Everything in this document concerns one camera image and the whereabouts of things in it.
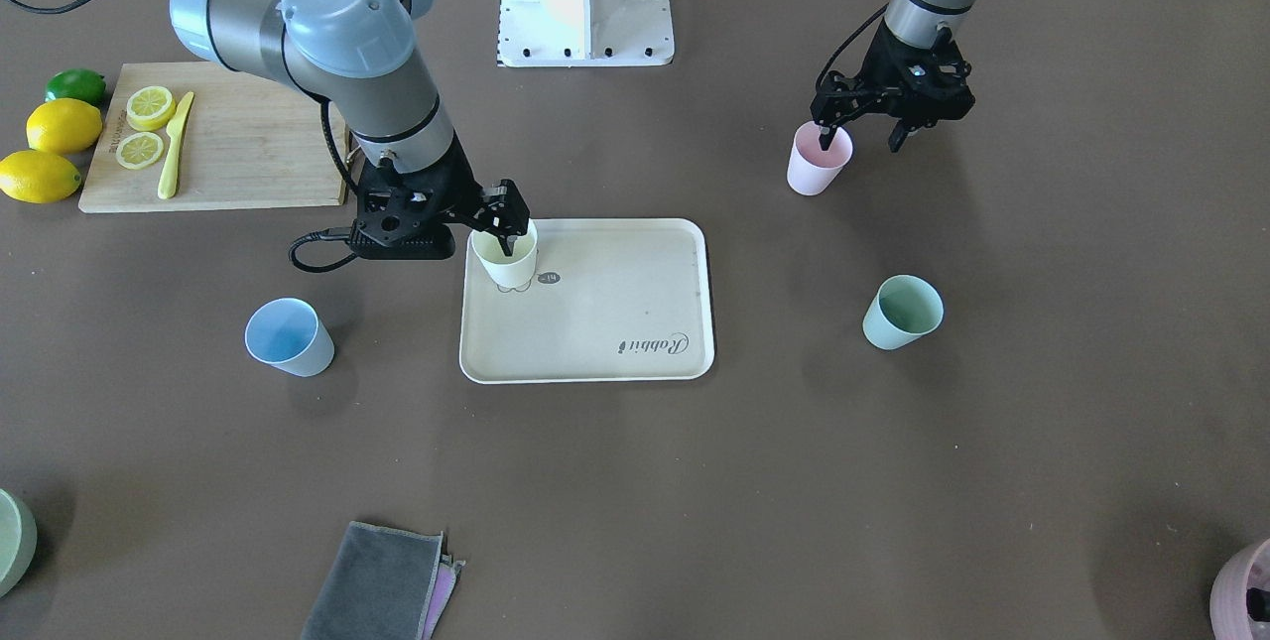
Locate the pink folded cloth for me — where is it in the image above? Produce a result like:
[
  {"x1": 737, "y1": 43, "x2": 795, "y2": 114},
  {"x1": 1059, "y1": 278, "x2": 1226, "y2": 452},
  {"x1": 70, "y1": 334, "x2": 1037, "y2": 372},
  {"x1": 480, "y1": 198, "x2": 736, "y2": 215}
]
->
[{"x1": 419, "y1": 554, "x2": 464, "y2": 639}]

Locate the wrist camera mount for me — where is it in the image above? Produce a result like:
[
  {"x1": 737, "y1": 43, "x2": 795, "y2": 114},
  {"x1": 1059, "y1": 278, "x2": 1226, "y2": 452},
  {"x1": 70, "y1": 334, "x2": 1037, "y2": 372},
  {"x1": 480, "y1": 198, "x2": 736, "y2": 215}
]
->
[
  {"x1": 345, "y1": 187, "x2": 456, "y2": 262},
  {"x1": 925, "y1": 42, "x2": 975, "y2": 121}
]

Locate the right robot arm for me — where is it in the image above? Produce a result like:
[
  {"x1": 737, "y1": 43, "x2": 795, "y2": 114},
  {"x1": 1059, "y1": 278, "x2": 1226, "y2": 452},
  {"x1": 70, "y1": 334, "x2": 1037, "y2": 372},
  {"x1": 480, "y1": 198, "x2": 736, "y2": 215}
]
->
[{"x1": 169, "y1": 0, "x2": 531, "y2": 260}]

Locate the yellow plastic knife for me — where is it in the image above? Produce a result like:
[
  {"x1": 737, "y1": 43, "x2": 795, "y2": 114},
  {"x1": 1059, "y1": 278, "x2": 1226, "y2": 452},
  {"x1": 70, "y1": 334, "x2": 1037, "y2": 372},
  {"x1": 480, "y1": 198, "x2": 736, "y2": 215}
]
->
[{"x1": 156, "y1": 91, "x2": 196, "y2": 201}]

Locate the pale yellow cup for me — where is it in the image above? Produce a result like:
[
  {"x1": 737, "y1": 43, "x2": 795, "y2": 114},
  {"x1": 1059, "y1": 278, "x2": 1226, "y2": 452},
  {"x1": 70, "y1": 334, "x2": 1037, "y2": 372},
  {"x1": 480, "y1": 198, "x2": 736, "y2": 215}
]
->
[{"x1": 470, "y1": 218, "x2": 538, "y2": 290}]

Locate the pink bowl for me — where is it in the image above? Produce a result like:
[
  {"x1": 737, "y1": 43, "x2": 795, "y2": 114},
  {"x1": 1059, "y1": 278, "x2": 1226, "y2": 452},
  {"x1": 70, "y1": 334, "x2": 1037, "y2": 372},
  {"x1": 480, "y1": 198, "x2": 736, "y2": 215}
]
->
[{"x1": 1209, "y1": 540, "x2": 1269, "y2": 639}]

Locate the grey folded cloth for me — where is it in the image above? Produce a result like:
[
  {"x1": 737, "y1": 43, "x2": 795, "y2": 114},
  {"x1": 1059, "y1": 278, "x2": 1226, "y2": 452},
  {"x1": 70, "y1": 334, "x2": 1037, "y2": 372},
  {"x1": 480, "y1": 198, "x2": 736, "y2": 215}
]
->
[{"x1": 302, "y1": 521, "x2": 445, "y2": 640}]

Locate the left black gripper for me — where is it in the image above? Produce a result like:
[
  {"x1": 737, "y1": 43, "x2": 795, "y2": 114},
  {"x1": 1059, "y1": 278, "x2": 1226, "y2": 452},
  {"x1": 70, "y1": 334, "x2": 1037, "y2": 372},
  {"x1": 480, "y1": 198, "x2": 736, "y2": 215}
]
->
[{"x1": 812, "y1": 22, "x2": 944, "y2": 152}]

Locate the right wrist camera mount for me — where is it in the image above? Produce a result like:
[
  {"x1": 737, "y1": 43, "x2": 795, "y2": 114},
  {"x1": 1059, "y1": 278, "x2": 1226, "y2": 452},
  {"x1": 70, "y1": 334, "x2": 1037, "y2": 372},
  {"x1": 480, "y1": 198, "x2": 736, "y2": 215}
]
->
[{"x1": 345, "y1": 187, "x2": 456, "y2": 262}]

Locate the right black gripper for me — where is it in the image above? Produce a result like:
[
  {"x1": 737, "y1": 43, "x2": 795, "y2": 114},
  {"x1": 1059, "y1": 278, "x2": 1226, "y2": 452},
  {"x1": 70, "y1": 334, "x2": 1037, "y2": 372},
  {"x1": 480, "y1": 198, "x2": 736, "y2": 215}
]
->
[{"x1": 357, "y1": 132, "x2": 531, "y2": 257}]

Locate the whole lemon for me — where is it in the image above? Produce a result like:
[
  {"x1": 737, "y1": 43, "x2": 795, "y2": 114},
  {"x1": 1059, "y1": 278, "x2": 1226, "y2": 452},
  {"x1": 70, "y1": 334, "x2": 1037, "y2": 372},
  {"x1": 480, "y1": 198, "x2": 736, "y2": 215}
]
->
[
  {"x1": 1, "y1": 149, "x2": 83, "y2": 204},
  {"x1": 25, "y1": 98, "x2": 103, "y2": 155}
]

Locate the green lime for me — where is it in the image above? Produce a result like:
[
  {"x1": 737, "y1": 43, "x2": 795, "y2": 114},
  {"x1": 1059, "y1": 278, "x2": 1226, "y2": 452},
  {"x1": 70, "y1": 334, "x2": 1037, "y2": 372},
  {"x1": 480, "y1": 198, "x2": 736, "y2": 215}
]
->
[{"x1": 44, "y1": 67, "x2": 107, "y2": 105}]

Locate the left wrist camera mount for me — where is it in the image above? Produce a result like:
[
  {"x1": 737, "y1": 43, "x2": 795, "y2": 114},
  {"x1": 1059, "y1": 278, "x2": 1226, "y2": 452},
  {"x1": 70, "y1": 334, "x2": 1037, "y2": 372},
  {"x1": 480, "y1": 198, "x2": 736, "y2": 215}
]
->
[{"x1": 925, "y1": 42, "x2": 975, "y2": 121}]

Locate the upper lemon slice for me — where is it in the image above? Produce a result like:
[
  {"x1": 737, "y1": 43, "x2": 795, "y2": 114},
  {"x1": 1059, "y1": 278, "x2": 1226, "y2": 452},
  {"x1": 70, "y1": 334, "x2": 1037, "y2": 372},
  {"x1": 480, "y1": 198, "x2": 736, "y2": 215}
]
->
[{"x1": 124, "y1": 85, "x2": 177, "y2": 132}]

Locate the lemon slice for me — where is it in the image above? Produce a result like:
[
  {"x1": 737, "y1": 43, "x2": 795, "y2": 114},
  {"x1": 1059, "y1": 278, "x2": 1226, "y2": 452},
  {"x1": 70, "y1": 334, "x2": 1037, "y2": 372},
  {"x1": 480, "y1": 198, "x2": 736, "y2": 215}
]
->
[
  {"x1": 114, "y1": 132, "x2": 165, "y2": 171},
  {"x1": 124, "y1": 85, "x2": 177, "y2": 132}
]

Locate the blue cup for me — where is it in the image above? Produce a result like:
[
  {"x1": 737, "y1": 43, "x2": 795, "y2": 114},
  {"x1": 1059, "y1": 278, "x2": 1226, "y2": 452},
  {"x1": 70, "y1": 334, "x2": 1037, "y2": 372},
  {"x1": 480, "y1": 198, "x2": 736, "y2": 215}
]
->
[{"x1": 244, "y1": 298, "x2": 335, "y2": 377}]

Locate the lower lemon slice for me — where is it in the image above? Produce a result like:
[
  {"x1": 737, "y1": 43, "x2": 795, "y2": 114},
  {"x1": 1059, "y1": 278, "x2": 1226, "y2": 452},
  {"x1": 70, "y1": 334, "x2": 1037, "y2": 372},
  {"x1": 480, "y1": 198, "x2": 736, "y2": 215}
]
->
[{"x1": 114, "y1": 132, "x2": 165, "y2": 171}]

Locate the pink cup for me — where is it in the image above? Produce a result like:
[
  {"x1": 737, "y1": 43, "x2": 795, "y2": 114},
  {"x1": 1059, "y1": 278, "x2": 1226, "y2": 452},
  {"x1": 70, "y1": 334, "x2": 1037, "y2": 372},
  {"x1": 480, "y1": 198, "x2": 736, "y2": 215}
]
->
[{"x1": 786, "y1": 121, "x2": 853, "y2": 196}]

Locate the beige rabbit tray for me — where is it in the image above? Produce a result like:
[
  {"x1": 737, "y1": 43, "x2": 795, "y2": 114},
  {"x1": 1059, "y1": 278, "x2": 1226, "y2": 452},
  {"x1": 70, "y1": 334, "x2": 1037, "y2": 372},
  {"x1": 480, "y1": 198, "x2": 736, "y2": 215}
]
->
[{"x1": 458, "y1": 218, "x2": 715, "y2": 383}]

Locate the wooden cutting board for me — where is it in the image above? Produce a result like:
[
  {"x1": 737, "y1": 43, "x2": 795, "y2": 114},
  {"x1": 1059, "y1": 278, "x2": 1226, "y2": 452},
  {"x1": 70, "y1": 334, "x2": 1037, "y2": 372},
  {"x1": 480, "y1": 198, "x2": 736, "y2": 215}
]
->
[{"x1": 77, "y1": 62, "x2": 345, "y2": 213}]

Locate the lower whole lemon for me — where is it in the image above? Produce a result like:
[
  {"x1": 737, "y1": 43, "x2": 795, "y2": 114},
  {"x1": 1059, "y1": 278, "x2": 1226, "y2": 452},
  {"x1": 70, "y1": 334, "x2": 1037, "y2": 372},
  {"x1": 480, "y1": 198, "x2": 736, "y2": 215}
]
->
[{"x1": 1, "y1": 149, "x2": 83, "y2": 204}]

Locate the green bowl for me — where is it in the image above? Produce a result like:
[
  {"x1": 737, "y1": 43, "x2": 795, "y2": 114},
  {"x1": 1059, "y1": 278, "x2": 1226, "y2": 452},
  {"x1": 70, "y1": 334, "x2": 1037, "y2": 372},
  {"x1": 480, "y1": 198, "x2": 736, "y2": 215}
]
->
[{"x1": 1, "y1": 489, "x2": 38, "y2": 596}]

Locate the upper whole lemon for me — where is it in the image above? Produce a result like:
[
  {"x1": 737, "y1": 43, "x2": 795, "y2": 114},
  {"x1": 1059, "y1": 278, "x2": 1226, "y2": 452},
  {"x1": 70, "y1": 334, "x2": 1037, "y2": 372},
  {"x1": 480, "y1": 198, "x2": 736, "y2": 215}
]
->
[{"x1": 25, "y1": 98, "x2": 103, "y2": 155}]

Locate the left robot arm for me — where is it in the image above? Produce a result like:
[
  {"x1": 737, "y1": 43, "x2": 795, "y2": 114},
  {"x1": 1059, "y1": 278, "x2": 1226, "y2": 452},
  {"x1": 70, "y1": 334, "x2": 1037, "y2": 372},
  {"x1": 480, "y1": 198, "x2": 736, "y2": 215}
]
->
[{"x1": 809, "y1": 0, "x2": 977, "y2": 152}]

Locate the green cup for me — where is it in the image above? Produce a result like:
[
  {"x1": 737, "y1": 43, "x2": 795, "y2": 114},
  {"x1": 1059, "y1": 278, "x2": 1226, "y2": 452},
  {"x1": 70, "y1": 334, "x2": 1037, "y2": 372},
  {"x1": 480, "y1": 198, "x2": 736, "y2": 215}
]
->
[{"x1": 862, "y1": 276, "x2": 945, "y2": 350}]

